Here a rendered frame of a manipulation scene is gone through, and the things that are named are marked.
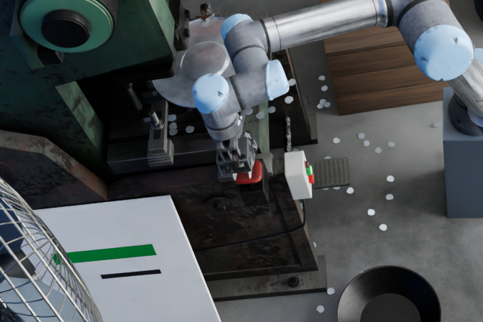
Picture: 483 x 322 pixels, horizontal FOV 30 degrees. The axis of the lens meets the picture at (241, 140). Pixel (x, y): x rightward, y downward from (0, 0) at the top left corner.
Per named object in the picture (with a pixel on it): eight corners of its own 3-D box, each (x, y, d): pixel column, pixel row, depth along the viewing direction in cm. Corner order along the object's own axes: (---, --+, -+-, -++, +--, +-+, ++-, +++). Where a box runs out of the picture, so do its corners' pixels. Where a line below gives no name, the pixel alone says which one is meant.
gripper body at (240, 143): (221, 177, 202) (208, 149, 192) (221, 145, 206) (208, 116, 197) (254, 173, 200) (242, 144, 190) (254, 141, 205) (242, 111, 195)
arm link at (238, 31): (429, -44, 197) (215, 9, 191) (449, -11, 191) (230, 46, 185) (423, -7, 207) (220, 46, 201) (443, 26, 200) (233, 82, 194)
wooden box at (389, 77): (439, 13, 322) (435, -56, 293) (457, 98, 301) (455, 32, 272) (329, 31, 328) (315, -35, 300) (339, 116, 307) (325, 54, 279)
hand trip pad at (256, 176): (267, 173, 220) (260, 157, 214) (267, 195, 217) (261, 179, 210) (238, 177, 221) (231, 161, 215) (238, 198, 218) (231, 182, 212)
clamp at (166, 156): (175, 109, 234) (164, 86, 226) (172, 164, 225) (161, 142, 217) (153, 112, 235) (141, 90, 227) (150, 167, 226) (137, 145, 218)
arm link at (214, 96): (234, 92, 179) (195, 107, 179) (246, 122, 188) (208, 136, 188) (223, 64, 184) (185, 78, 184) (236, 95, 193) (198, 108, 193)
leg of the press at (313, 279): (325, 257, 280) (271, 90, 206) (327, 292, 274) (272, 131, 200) (49, 284, 296) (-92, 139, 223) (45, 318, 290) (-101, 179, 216)
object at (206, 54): (259, 11, 236) (258, 9, 236) (261, 100, 220) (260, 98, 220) (154, 27, 241) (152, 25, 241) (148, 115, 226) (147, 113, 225)
